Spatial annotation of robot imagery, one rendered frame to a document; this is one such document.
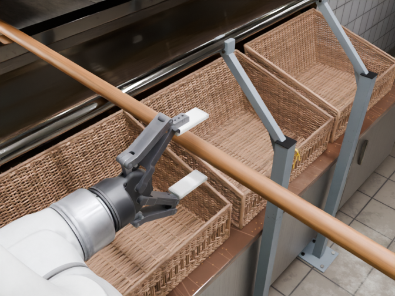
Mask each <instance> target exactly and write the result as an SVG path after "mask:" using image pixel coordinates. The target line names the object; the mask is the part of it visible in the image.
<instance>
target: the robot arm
mask: <svg viewBox="0 0 395 296"><path fill-rule="evenodd" d="M207 118H209V114H207V113H205V112H204V111H202V110H200V109H198V108H196V107H195V108H194V109H192V110H190V111H188V112H187V113H180V114H178V115H177V116H175V117H173V118H170V117H168V116H166V115H164V114H163V113H161V112H160V113H158V114H157V115H156V116H155V118H154V119H153V120H152V121H151V122H150V123H149V124H148V126H147V127H146V128H145V129H144V130H143V132H142V133H141V134H140V135H139V136H138V137H137V138H136V140H135V141H134V142H133V143H132V144H131V145H130V146H129V147H128V149H126V150H125V151H124V152H122V153H121V154H119V155H118V156H117V158H116V161H117V162H118V163H119V164H120V165H121V167H122V171H121V173H120V174H119V175H118V176H116V177H113V178H105V179H103V180H102V181H100V182H99V183H97V184H95V185H94V186H92V187H90V188H89V189H88V190H87V189H77V190H76V191H74V192H73V193H71V194H69V195H68V196H66V197H64V198H63V199H61V200H59V201H57V202H56V203H53V204H51V205H50V206H49V207H47V208H45V209H43V210H42V211H39V212H37V213H33V214H28V215H26V216H23V217H21V218H19V219H17V220H15V221H13V222H11V223H9V224H7V225H6V226H4V227H2V228H0V296H123V295H122V294H121V293H120V292H119V291H118V290H117V289H116V288H114V287H113V286H112V285H111V284H110V283H108V282H107V281H106V280H104V279H103V278H101V277H98V276H97V275H96V274H95V273H94V272H93V271H91V270H90V268H89V267H88V266H87V265H86V264H85V262H84V261H87V260H88V259H90V258H91V257H92V256H93V255H94V254H96V253H97V252H98V251H100V250H101V249H103V248H104V247H105V246H107V245H108V244H109V243H111V242H112V241H113V240H114V239H115V235H116V234H115V232H118V231H119V230H121V229H122V228H124V227H125V226H126V225H128V224H129V223H131V225H133V226H134V227H135V228H138V227H139V226H141V225H142V224H144V223H146V222H149V221H153V220H157V219H160V218H164V217H167V216H171V215H174V214H176V212H177V209H176V206H177V205H178V204H179V202H180V200H181V199H182V198H184V197H185V196H187V195H188V194H189V193H190V192H191V191H192V190H194V189H195V188H197V187H198V186H199V185H201V184H202V183H203V182H204V181H206V180H207V176H205V175H204V174H202V173H201V172H199V171H198V170H194V171H192V172H191V173H190V174H188V175H187V176H185V177H184V178H183V179H181V180H179V181H178V182H177V183H175V184H174V185H172V186H171V187H170V188H168V190H169V192H170V193H171V194H170V193H169V192H168V191H166V192H161V191H153V186H152V174H153V173H154V172H155V165H156V163H157V162H158V160H159V159H160V157H161V155H162V154H163V152H164V151H165V149H166V147H167V146H168V144H169V142H170V141H171V140H172V137H173V136H174V135H176V136H180V135H181V134H183V133H184V132H186V131H188V130H189V129H191V128H193V127H194V126H196V125H198V124H199V123H201V122H202V121H204V120H206V119H207ZM166 131H168V132H167V133H165V132H166ZM140 165H141V166H143V167H144V168H145V169H146V171H145V170H144V169H139V166H140ZM145 205H150V206H147V207H143V206H145Z"/></svg>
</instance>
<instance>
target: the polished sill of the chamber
mask: <svg viewBox="0 0 395 296"><path fill-rule="evenodd" d="M163 1H166V0H105V1H102V2H99V3H97V4H93V5H90V6H87V7H84V8H81V9H78V10H75V11H72V12H69V13H67V14H63V15H61V16H57V17H55V18H52V19H48V20H46V21H43V22H40V23H36V24H34V25H31V26H27V27H25V28H22V29H19V30H20V31H21V32H23V33H25V34H27V35H28V36H30V37H32V38H34V39H35V40H37V41H38V42H40V43H42V44H43V45H45V46H46V45H49V44H51V43H54V42H57V41H60V40H62V39H65V38H67V37H70V36H72V35H76V34H77V33H81V32H83V31H86V30H88V29H91V28H94V27H96V26H99V25H102V24H105V23H107V22H110V21H112V20H115V19H118V18H121V17H123V16H126V15H129V14H131V13H134V12H136V11H140V10H141V9H145V8H147V7H150V6H152V5H155V4H158V3H160V2H163ZM27 52H30V51H29V50H27V49H25V48H24V47H23V46H21V45H19V44H18V43H16V42H14V41H13V40H12V39H9V38H8V37H7V36H5V35H1V36H0V63H1V62H3V61H6V60H8V59H11V58H14V57H16V56H19V55H22V54H24V53H27Z"/></svg>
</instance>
